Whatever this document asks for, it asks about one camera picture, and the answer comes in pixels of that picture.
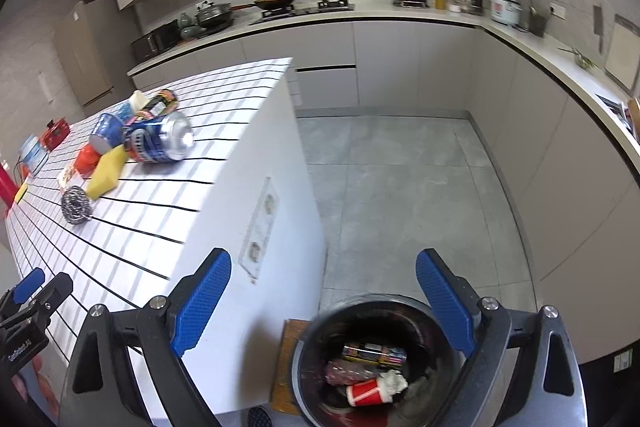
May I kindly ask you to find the steel wool scrubber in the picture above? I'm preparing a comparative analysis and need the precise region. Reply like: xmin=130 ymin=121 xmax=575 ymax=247
xmin=61 ymin=185 xmax=92 ymax=225

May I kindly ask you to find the yellow sponge cloth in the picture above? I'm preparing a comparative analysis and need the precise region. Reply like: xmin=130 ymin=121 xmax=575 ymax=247
xmin=85 ymin=145 xmax=128 ymax=200

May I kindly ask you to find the orange red snack wrapper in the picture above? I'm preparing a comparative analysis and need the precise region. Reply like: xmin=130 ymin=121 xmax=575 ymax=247
xmin=74 ymin=143 xmax=101 ymax=179

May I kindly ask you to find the red paper cup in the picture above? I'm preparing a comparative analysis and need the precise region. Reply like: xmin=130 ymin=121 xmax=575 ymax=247
xmin=346 ymin=377 xmax=390 ymax=407

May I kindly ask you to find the blue paper cup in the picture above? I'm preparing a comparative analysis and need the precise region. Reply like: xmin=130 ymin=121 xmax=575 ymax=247
xmin=89 ymin=101 xmax=134 ymax=155

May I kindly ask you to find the clear plastic bag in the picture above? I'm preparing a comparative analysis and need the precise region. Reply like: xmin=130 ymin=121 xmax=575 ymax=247
xmin=324 ymin=360 xmax=381 ymax=386

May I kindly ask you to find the blue Pepsi can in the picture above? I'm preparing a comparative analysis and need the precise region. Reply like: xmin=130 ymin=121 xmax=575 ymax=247
xmin=124 ymin=110 xmax=194 ymax=164

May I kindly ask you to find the black yellow drink can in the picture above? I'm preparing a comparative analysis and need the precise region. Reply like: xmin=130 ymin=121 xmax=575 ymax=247
xmin=136 ymin=89 xmax=178 ymax=120

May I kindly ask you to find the white tissue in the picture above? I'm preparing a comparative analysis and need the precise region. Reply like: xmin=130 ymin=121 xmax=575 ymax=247
xmin=376 ymin=369 xmax=409 ymax=403

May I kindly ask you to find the black trash bin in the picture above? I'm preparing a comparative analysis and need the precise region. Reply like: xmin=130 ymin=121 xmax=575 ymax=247
xmin=290 ymin=294 xmax=466 ymax=426

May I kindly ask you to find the person's left hand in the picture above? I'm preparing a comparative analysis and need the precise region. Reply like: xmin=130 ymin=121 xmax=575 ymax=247
xmin=12 ymin=355 xmax=60 ymax=425

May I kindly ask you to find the red cylinder object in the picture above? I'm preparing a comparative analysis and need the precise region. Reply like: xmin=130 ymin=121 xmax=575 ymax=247
xmin=0 ymin=166 xmax=17 ymax=208

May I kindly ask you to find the yellow small sponge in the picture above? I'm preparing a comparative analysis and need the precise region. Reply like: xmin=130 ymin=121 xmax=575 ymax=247
xmin=14 ymin=182 xmax=28 ymax=204

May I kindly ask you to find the small white food wrapper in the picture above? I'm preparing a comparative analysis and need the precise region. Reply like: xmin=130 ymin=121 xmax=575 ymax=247
xmin=56 ymin=162 xmax=84 ymax=193

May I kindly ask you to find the glass jar blue label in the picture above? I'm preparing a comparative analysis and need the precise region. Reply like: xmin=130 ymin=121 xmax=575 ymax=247
xmin=20 ymin=134 xmax=49 ymax=176

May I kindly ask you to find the red small box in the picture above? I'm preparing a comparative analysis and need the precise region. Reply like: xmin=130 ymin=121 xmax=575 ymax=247
xmin=40 ymin=118 xmax=70 ymax=152

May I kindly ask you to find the beige refrigerator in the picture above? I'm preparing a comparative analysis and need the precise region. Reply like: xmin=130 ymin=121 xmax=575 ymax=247
xmin=54 ymin=0 xmax=141 ymax=116

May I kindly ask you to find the black microwave oven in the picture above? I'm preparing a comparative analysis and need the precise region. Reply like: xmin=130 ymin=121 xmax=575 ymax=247
xmin=131 ymin=20 xmax=181 ymax=64

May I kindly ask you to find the lidded black wok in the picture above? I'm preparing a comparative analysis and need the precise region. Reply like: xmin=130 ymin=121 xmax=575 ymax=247
xmin=195 ymin=1 xmax=233 ymax=29

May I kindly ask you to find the wooden cutting board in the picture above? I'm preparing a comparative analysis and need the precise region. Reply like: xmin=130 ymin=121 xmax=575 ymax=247
xmin=604 ymin=14 xmax=640 ymax=96

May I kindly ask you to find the utensil holder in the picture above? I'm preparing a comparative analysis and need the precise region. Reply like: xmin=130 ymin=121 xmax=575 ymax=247
xmin=528 ymin=0 xmax=549 ymax=38

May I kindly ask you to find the frying pan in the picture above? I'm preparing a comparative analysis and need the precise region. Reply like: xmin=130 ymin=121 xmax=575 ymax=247
xmin=231 ymin=0 xmax=295 ymax=11

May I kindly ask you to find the white rice cooker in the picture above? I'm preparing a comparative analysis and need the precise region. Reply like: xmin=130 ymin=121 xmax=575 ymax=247
xmin=490 ymin=0 xmax=522 ymax=26

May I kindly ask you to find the gas stove top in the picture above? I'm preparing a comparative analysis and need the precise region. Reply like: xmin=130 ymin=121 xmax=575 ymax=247
xmin=253 ymin=0 xmax=355 ymax=25

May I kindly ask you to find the wall-hung cleaver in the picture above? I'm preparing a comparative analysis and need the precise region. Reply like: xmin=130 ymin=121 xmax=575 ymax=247
xmin=592 ymin=5 xmax=604 ymax=54

